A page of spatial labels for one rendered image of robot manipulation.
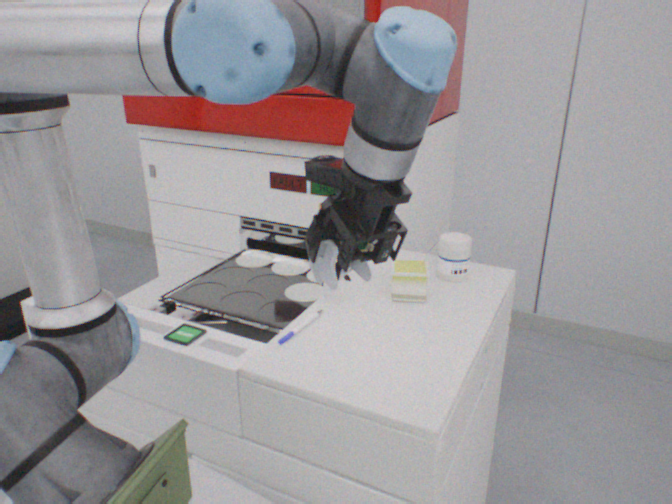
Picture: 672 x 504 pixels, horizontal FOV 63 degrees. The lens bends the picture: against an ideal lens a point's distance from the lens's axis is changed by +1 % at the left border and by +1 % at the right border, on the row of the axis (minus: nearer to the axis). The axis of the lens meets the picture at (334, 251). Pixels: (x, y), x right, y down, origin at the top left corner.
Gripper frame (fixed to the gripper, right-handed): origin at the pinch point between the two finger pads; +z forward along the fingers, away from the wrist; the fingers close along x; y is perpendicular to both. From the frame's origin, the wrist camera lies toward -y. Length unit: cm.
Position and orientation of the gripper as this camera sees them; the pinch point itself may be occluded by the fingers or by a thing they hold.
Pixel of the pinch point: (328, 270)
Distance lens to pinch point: 73.6
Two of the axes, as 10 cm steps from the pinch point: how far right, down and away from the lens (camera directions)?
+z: -2.1, 6.8, 7.0
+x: 8.7, -1.9, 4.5
